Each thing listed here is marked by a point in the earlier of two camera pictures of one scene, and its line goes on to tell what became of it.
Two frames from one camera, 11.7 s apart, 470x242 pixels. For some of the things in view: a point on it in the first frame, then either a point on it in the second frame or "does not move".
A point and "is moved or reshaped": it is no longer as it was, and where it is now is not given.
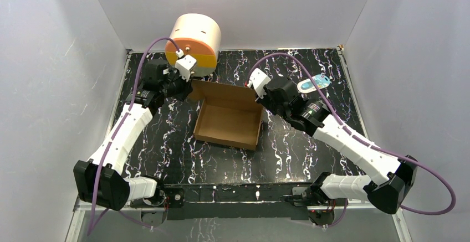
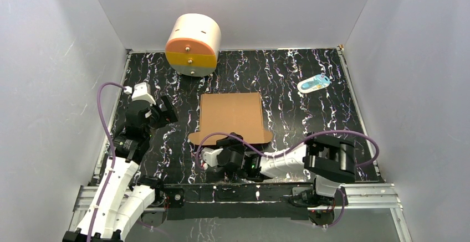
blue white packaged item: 306,85 does not move
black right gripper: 264,101 → 235,144
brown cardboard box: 230,116 is moved or reshaped
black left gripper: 184,87 → 161,109
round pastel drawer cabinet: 198,35 does not move
